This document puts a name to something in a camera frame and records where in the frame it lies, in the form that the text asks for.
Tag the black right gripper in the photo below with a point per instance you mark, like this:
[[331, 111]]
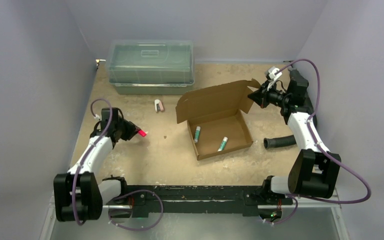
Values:
[[263, 97]]

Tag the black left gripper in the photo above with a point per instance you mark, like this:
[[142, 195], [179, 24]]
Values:
[[131, 129]]

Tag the red black marker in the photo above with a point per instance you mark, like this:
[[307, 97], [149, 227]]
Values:
[[142, 133]]

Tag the brown cardboard box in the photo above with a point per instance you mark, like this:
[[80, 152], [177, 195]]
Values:
[[219, 111]]

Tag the green white marker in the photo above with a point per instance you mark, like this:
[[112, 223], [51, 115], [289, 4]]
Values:
[[197, 134], [223, 144]]

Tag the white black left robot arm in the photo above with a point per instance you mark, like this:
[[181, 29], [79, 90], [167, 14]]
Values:
[[78, 197]]

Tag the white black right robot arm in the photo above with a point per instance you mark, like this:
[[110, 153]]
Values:
[[313, 173]]

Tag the clear plastic storage bin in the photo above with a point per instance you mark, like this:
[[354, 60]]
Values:
[[151, 67]]

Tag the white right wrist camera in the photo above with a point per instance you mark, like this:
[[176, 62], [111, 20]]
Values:
[[272, 74]]

